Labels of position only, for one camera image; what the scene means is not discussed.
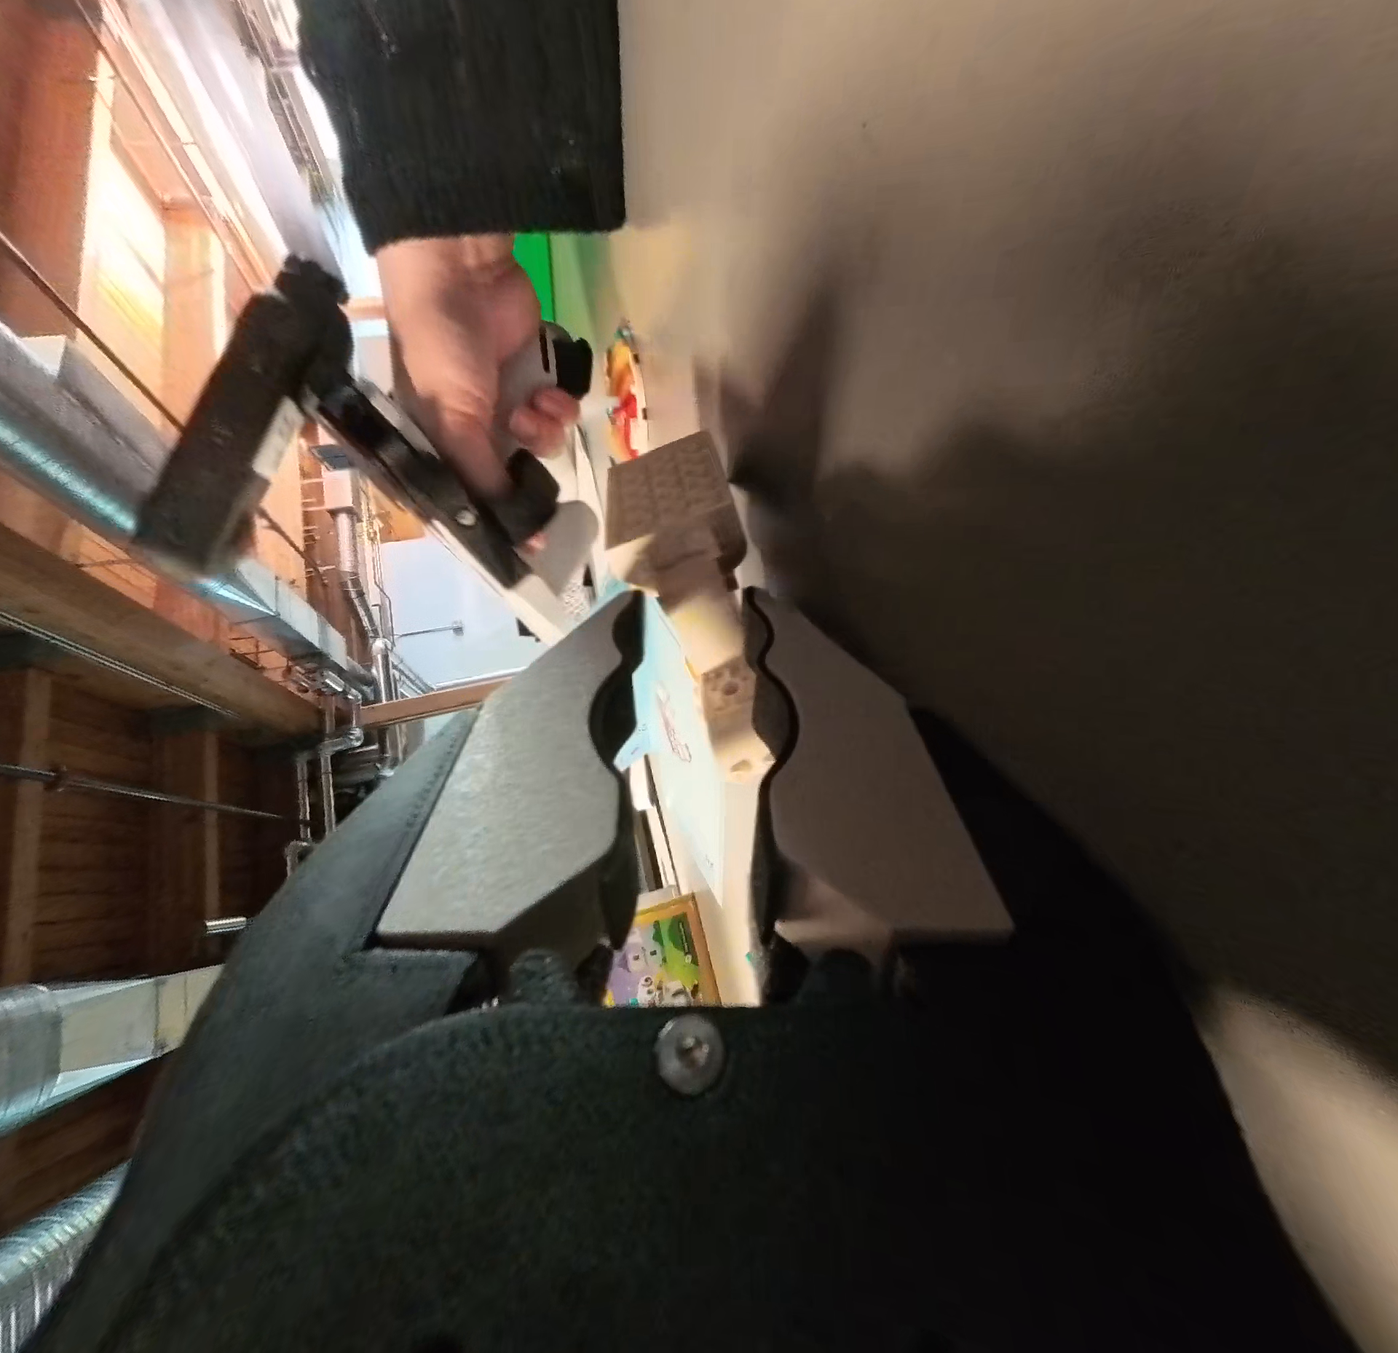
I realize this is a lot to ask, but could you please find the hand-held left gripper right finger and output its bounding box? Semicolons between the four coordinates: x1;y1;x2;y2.
741;586;1015;944

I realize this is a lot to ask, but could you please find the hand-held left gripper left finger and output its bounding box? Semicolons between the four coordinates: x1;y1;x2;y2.
374;588;648;952

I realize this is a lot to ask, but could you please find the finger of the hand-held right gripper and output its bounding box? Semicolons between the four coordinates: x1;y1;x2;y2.
508;499;603;641

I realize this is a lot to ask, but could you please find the white lego assembly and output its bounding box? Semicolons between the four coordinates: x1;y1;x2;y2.
604;426;786;789

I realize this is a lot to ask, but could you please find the person's right forearm black sleeve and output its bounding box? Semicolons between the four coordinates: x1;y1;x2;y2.
294;0;629;256

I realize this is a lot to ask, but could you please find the pile of colourful lego pieces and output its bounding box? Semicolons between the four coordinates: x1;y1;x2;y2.
604;323;654;460

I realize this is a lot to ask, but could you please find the colourful lego box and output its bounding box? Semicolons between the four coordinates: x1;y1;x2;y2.
604;892;725;1010

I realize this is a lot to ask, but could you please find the person's right hand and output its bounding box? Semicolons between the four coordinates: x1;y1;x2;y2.
374;230;584;499

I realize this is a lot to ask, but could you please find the pale blue instruction booklet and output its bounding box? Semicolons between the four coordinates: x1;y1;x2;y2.
617;599;732;908

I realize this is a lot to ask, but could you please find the green plastic bin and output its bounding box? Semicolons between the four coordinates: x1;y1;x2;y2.
511;230;556;330

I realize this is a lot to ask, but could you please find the smooth silver air duct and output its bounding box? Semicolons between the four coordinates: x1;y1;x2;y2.
0;320;368;692

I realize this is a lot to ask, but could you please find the rectangular metal duct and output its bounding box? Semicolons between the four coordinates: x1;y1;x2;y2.
0;961;226;1140

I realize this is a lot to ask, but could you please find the corrugated silver air duct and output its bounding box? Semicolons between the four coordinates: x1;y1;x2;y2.
0;1161;128;1348

